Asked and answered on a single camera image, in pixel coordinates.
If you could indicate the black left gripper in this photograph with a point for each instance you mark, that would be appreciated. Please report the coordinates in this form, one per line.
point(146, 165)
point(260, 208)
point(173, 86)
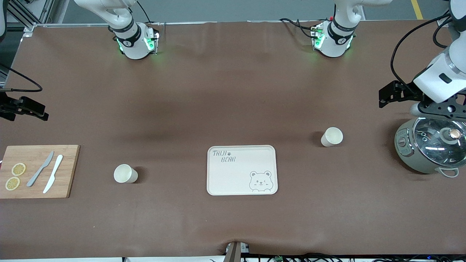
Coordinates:
point(408, 92)

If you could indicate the white plastic cup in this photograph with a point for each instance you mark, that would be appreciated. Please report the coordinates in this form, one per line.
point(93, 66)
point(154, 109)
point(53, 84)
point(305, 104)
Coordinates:
point(333, 136)
point(123, 174)

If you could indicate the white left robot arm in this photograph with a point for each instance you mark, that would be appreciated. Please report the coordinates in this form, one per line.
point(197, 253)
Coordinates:
point(336, 43)

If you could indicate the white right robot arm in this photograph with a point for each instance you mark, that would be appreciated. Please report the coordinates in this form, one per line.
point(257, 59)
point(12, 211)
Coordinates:
point(134, 43)

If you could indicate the cream bear print tray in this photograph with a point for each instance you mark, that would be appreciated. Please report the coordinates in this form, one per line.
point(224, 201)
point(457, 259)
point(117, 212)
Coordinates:
point(233, 178)

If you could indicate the glass pot lid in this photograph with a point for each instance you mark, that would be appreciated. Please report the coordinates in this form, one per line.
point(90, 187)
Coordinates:
point(429, 142)

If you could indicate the yellow lemon slice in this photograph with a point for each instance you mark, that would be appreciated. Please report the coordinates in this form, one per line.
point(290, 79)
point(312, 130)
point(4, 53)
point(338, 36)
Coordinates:
point(12, 183)
point(18, 169)

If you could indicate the grey plastic knife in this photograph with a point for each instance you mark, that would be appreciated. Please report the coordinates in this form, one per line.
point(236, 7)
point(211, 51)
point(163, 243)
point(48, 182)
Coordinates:
point(40, 169)

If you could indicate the grey-green electric cooking pot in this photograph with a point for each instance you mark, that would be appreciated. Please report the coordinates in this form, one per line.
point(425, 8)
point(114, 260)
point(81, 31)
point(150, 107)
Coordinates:
point(407, 156)

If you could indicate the white plastic knife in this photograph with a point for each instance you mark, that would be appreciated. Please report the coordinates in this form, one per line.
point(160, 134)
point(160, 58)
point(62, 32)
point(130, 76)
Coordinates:
point(53, 174)

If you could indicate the bamboo cutting board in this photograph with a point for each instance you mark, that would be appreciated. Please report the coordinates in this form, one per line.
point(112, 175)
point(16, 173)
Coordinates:
point(69, 174)

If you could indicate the aluminium frame structure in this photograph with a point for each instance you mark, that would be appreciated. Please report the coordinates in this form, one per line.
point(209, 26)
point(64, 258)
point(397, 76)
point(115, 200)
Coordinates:
point(45, 11)

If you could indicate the grey table clamp bracket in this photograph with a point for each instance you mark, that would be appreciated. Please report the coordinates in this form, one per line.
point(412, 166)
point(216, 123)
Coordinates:
point(235, 253)

